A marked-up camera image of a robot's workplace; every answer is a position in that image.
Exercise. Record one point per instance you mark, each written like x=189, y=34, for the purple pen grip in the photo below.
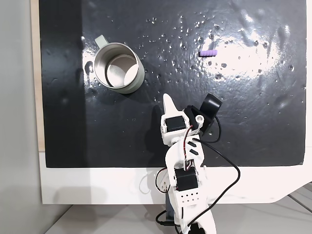
x=207, y=53

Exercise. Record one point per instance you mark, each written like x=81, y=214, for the black rubber mat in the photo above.
x=122, y=134

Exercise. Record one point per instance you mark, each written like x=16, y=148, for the sage green steel mug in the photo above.
x=117, y=63

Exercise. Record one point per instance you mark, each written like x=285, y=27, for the black table clamp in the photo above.
x=169, y=207

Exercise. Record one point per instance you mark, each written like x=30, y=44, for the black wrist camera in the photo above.
x=210, y=104

